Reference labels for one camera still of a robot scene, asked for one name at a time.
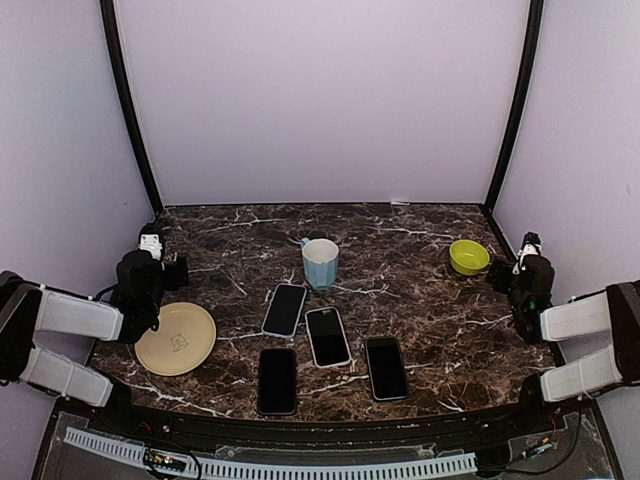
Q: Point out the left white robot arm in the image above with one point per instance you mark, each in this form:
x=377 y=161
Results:
x=122 y=313

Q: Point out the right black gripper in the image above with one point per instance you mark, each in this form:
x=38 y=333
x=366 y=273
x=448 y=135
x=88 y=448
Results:
x=500 y=283

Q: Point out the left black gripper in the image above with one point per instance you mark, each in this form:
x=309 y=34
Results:
x=175 y=270

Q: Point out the beige round plate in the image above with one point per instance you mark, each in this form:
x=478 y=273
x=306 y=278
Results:
x=184 y=340

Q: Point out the black frame post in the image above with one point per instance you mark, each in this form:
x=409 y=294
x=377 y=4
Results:
x=521 y=89
x=119 y=72

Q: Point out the right black frame post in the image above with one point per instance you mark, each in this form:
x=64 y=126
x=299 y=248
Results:
x=521 y=89

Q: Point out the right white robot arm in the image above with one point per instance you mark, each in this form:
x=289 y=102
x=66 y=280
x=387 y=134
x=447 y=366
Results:
x=613 y=310

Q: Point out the pink phone case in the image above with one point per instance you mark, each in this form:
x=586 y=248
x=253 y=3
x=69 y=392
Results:
x=312 y=350

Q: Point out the black screen smartphone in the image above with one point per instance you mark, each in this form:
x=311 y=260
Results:
x=285 y=307

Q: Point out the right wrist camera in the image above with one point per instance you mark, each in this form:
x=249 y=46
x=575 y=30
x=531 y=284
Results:
x=531 y=245

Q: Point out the white slotted cable duct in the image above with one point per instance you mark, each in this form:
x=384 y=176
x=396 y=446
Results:
x=237 y=463

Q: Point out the lime green bowl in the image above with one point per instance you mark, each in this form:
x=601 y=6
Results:
x=468 y=257

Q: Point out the black front rail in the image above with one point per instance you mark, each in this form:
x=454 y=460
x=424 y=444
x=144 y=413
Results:
x=476 y=429

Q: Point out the blue ceramic mug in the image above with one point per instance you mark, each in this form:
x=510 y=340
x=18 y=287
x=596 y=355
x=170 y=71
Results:
x=320 y=261

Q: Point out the left black frame post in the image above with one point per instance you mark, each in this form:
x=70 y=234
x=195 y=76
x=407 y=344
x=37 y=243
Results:
x=119 y=72

